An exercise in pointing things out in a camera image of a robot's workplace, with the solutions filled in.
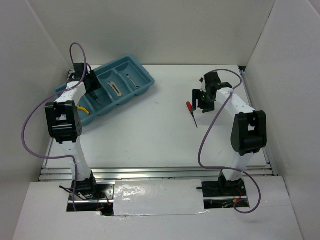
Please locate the green handled screwdriver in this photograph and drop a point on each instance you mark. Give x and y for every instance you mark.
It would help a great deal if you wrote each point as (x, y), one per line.
(96, 98)

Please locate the yellow black needle-nose pliers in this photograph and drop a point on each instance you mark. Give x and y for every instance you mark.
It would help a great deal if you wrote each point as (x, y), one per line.
(83, 109)

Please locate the silver utility knife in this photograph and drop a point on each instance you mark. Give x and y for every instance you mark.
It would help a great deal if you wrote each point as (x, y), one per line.
(115, 88)

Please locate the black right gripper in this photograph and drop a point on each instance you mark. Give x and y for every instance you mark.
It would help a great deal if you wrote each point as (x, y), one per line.
(196, 94)

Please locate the teal compartment tray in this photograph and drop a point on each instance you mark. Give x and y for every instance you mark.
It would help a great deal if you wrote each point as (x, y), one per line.
(115, 71)

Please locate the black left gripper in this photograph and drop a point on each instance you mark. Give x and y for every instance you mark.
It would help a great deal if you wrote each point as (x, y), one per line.
(96, 84)

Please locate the aluminium table frame rail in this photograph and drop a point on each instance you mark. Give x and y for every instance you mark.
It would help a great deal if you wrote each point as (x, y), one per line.
(155, 136)

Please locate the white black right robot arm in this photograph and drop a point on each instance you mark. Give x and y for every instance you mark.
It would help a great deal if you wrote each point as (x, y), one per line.
(249, 129)

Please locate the white front cover board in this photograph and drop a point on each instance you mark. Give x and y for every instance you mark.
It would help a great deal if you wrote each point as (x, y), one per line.
(158, 198)

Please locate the small silver ratchet wrench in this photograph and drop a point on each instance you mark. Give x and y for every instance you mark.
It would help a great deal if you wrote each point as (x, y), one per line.
(133, 82)

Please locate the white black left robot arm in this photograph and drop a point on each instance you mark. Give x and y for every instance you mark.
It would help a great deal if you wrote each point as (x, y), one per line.
(64, 125)

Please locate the red handled screwdriver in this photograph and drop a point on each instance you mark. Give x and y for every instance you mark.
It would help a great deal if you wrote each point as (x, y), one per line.
(190, 109)

